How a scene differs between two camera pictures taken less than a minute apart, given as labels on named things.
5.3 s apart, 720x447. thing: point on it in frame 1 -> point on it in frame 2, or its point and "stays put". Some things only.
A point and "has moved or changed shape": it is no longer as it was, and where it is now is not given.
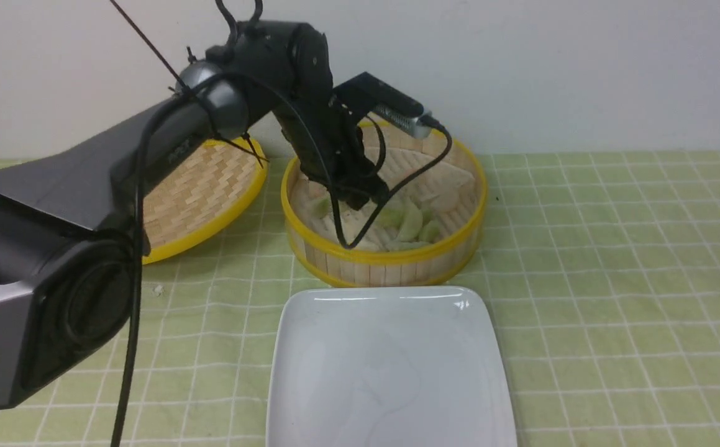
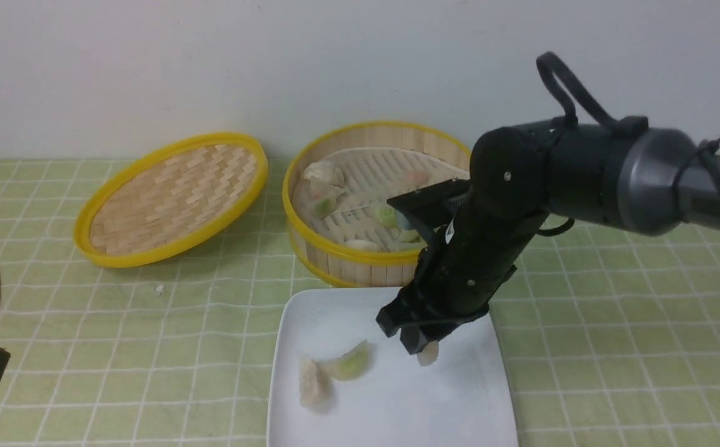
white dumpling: x=448 y=200 has moved or changed shape
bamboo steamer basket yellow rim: x=418 y=233 stays put
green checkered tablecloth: x=607 y=270 stays put
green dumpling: x=320 y=207 -> x=352 y=364
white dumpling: x=353 y=221 -> x=315 y=386
